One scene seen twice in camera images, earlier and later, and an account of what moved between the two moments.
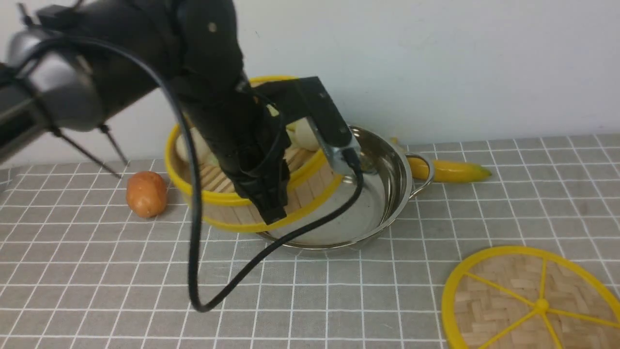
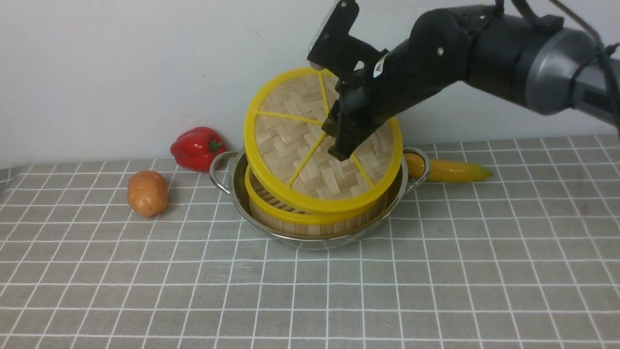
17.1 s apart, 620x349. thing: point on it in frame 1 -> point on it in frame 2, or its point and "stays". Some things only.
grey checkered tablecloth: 79,270 stays
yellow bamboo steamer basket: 311,181 -> 280,220
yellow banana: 446,171 stays
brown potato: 147,194 stays
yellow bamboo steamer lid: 529,297 -> 286,147
